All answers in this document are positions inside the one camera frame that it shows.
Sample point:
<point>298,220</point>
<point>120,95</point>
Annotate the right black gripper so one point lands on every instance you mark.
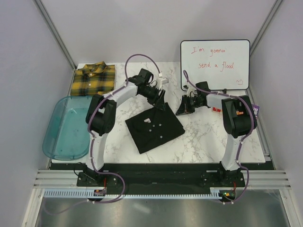
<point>184,108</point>

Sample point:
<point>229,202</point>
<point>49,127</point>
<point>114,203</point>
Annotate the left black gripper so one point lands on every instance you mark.
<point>157,101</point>

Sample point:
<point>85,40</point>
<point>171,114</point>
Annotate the black long sleeve shirt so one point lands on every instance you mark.
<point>153,128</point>

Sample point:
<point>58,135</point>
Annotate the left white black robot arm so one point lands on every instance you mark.
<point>101,115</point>

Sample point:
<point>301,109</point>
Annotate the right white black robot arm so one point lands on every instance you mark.
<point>238,118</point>

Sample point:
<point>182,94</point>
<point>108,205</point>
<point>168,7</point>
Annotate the white dry-erase board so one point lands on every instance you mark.
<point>223,64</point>

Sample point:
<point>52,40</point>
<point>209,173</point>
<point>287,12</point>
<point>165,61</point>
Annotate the yellow plaid folded shirt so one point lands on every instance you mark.
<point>98,78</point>

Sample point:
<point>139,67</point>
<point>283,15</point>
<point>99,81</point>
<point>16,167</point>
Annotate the Roald Dahl paperback book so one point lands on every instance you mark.
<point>255,110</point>

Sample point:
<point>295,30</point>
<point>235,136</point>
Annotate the teal transparent plastic bin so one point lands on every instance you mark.
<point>67,137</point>

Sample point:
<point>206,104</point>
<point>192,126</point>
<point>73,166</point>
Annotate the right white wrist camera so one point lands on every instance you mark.
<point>190,92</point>

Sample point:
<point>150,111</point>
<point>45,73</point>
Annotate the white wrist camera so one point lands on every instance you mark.
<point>162,81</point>
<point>190,92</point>

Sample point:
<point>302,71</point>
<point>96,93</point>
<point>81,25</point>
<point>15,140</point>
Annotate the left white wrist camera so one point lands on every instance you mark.
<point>162,81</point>

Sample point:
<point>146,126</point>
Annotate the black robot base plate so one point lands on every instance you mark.
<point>144,178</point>

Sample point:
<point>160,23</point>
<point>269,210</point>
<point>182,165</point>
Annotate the right aluminium corner post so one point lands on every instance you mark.
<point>269,18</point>

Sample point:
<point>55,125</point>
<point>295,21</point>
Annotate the aluminium corner post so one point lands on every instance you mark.
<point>45,15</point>
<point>269,18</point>

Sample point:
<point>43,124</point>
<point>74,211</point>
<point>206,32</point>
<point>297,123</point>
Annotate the aluminium frame rail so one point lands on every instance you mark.
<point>258,179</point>

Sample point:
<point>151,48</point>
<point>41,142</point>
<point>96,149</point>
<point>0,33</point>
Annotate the white slotted cable duct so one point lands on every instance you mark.
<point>94,194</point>

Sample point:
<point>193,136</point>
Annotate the left aluminium corner post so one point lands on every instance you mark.
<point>45,15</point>

